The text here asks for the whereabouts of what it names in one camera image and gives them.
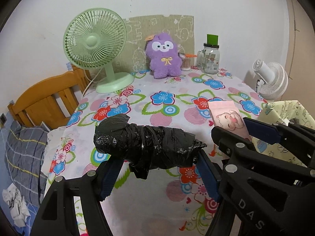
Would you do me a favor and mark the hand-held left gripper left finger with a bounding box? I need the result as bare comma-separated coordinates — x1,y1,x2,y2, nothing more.
30,159,124,236

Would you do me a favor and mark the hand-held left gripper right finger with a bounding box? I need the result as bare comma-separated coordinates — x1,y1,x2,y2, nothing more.
195,150,291,236

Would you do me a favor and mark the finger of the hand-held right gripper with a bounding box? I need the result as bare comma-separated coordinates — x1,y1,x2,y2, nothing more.
244,117,315,150
211,126,315,185

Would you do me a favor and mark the pink cartoon tissue pack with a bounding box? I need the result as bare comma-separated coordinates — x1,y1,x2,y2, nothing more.
208,100,253,142

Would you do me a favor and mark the yellow cartoon print storage box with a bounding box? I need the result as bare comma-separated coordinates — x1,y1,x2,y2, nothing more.
248,100,315,168

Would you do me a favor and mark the black plastic bag bundle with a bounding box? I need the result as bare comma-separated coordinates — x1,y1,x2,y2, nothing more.
94,114,208,180

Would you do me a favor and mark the white fan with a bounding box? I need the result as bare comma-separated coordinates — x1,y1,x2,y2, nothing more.
253,59,288,101

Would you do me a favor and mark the glass jar with green lid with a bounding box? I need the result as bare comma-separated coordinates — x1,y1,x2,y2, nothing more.
197,34,220,74

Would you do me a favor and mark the floral tablecloth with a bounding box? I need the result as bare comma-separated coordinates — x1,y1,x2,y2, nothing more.
41,66,269,236

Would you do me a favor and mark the grey plaid pillow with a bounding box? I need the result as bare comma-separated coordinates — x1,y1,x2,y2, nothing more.
4,122,51,207

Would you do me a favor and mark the cotton swab container orange lid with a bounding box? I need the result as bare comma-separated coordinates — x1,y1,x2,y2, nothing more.
181,53,197,71

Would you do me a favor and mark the white crumpled cloth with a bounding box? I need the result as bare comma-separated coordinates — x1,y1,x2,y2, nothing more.
2,183,31,227

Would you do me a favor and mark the beige door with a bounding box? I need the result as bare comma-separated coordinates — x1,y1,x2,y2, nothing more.
283,0,315,101

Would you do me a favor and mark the wooden bed headboard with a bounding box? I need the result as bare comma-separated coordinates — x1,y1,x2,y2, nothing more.
7,66,92,131

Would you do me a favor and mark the purple plush toy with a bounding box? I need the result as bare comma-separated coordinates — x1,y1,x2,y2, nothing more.
145,32,183,79

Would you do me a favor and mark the green cartoon print board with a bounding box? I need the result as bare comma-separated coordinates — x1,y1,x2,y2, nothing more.
125,14,195,73

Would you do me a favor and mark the green desk fan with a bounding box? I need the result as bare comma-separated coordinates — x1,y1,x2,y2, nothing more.
63,8,135,94

